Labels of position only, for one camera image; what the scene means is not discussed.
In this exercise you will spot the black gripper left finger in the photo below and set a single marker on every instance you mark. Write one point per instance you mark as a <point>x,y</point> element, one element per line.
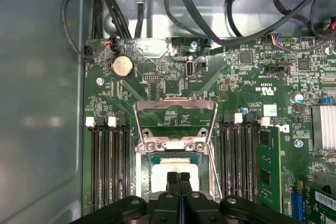
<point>157,208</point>

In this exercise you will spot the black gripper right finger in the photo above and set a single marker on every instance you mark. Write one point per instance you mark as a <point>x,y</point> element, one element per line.
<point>202,208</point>

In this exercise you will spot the silver CPU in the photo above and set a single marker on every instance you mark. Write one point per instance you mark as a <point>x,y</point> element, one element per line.
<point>160,179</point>

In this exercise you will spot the metal locking lever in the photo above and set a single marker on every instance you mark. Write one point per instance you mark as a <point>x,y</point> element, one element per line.
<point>215,169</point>

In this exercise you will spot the metal socket cover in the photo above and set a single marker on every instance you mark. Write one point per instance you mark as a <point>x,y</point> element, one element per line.
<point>204,104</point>

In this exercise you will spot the black RAM slot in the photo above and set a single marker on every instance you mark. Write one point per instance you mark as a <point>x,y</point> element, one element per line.
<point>127,161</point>
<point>95,161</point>
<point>228,161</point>
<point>106,161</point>
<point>117,161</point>
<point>239,161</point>
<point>251,161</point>

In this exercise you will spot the CPU socket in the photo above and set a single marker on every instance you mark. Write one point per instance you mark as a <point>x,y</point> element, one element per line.
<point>150,146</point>

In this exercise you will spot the blue expansion slot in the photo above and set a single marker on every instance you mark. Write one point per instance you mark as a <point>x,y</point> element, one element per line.
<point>297,203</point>

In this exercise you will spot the green RAM stick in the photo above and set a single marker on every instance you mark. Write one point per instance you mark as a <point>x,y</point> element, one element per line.
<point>269,169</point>

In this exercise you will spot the silver screw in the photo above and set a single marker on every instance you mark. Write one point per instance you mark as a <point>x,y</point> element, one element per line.
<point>298,143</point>
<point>193,45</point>
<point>99,81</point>

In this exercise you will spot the green motherboard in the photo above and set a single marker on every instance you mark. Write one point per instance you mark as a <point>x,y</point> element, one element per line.
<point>236,82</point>

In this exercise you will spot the internal USB port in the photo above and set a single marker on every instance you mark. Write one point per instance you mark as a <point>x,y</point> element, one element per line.
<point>190,69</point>

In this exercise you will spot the silver finned heatsink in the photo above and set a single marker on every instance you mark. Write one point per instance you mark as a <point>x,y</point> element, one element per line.
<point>324,129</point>

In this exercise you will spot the round coin battery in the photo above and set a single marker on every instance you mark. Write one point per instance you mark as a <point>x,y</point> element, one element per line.
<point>123,67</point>

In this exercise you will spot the black PC case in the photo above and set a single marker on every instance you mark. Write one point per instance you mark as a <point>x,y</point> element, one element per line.
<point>39,103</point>

